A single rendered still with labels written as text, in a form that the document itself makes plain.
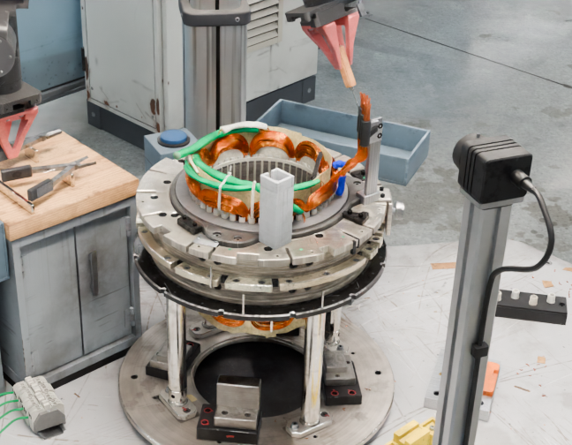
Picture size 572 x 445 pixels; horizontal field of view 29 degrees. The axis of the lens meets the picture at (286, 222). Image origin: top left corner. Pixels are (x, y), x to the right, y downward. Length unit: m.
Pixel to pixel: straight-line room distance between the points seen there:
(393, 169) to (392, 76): 3.04
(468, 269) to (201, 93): 0.98
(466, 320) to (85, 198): 0.67
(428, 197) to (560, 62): 1.43
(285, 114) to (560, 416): 0.62
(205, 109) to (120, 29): 2.00
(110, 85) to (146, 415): 2.55
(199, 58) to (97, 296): 0.46
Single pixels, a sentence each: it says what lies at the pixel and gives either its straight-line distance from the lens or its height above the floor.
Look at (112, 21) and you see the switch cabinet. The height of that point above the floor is 0.45.
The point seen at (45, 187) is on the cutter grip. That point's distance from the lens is 1.46.
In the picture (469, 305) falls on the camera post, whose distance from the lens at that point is 0.94.
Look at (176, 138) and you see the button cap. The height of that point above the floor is 1.04.
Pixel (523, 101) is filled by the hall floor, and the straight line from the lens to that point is 4.53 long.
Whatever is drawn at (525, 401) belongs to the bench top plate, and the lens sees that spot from 1.62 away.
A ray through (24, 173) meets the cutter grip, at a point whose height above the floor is 1.09.
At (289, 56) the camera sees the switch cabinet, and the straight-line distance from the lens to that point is 4.16.
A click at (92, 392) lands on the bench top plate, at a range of 1.60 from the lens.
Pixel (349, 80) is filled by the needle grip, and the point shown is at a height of 1.15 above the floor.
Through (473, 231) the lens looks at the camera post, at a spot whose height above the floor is 1.32.
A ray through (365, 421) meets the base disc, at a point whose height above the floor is 0.80.
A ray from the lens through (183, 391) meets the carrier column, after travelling 1.50.
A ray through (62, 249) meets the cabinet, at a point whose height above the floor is 0.99.
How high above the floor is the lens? 1.78
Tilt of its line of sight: 30 degrees down
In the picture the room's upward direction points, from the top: 2 degrees clockwise
